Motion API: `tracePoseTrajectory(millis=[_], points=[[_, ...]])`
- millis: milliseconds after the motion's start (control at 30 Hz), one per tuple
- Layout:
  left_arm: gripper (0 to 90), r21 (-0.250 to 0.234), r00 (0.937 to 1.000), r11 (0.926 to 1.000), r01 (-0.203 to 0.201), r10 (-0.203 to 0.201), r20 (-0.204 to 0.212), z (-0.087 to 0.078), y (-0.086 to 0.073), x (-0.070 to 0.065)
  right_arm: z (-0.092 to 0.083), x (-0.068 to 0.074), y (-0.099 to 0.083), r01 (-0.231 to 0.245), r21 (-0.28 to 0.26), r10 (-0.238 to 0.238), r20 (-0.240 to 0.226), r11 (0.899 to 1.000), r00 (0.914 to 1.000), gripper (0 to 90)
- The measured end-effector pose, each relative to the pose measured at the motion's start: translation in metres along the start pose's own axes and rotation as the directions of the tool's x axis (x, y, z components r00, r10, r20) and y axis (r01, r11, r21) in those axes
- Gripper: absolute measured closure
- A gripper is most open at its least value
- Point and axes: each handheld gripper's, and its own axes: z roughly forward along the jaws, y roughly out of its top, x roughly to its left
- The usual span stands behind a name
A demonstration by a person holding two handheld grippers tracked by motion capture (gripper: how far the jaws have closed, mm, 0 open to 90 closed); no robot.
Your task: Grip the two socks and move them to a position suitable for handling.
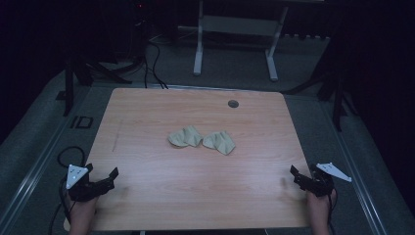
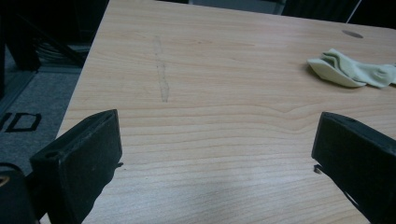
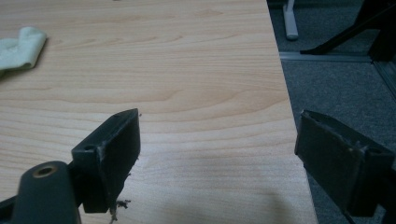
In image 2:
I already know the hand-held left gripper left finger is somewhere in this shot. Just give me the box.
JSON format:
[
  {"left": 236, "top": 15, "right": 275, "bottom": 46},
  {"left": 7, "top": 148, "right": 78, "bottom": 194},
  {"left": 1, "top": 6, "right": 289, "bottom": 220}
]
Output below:
[{"left": 29, "top": 108, "right": 124, "bottom": 224}]

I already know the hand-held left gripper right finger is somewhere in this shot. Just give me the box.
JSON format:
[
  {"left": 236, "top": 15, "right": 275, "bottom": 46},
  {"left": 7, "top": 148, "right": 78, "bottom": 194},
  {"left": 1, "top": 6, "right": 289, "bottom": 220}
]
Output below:
[{"left": 311, "top": 111, "right": 396, "bottom": 224}]

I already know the pale green sock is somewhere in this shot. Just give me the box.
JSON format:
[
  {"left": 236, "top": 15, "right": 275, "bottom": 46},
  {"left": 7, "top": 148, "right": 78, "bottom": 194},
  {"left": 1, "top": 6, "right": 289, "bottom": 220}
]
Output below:
[{"left": 306, "top": 48, "right": 396, "bottom": 89}]

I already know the black metal stand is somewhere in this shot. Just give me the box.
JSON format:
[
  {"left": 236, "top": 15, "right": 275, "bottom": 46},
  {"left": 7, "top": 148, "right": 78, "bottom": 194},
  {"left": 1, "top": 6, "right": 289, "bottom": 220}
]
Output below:
[{"left": 0, "top": 0, "right": 86, "bottom": 73}]

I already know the grey round cable grommet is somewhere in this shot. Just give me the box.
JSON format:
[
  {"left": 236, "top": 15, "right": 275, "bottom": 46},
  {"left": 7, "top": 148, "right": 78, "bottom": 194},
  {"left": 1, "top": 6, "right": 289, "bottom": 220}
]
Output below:
[{"left": 341, "top": 29, "right": 364, "bottom": 39}]

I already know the white desk frame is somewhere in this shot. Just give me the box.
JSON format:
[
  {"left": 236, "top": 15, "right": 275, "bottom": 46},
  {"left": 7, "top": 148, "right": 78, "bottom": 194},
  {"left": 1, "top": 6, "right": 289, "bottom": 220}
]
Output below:
[{"left": 346, "top": 0, "right": 362, "bottom": 23}]

